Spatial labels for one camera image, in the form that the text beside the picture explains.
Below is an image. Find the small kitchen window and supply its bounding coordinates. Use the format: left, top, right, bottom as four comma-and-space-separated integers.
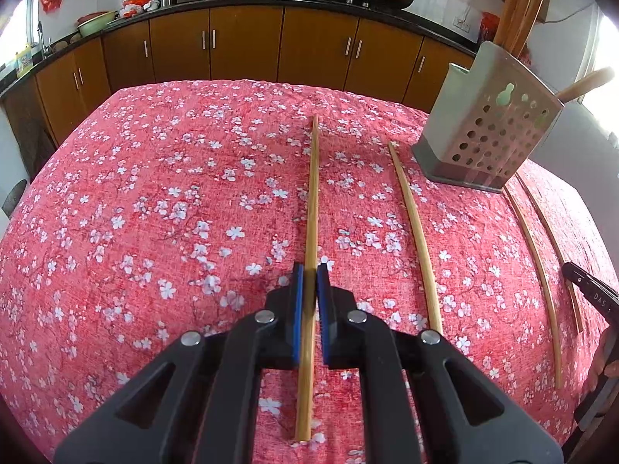
4, 0, 40, 59

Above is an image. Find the dark grey round object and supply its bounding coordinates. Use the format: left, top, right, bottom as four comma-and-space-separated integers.
0, 179, 28, 218

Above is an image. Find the green basin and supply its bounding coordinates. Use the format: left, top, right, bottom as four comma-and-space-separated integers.
77, 10, 119, 38

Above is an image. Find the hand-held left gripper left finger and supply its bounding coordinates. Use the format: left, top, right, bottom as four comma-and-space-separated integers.
53, 262, 305, 464

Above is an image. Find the row of wooden base cabinets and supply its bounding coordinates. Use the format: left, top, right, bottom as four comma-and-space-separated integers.
0, 5, 477, 148

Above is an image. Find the red white plastic bag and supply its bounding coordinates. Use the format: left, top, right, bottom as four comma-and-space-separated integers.
121, 0, 160, 20

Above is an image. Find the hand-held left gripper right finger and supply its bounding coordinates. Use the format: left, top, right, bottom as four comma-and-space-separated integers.
316, 263, 564, 464

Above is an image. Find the red floral tablecloth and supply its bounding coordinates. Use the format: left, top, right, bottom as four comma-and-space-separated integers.
0, 78, 619, 464

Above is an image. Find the thin wall cable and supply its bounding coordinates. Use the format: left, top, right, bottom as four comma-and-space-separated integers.
544, 2, 595, 25

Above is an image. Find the person's right hand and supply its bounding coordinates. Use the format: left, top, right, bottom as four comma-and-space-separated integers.
587, 321, 619, 393

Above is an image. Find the yellow detergent bottle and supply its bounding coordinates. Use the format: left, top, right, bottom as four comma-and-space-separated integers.
17, 43, 38, 76

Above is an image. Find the perforated beige chopstick holder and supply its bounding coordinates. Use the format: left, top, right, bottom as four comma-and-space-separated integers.
412, 41, 566, 195

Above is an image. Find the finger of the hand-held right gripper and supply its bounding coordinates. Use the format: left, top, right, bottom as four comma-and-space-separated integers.
563, 261, 619, 322

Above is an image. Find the black gas stove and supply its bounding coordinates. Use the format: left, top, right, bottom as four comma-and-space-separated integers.
290, 0, 417, 13

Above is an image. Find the large bright window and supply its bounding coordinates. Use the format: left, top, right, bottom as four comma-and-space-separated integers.
578, 14, 619, 155

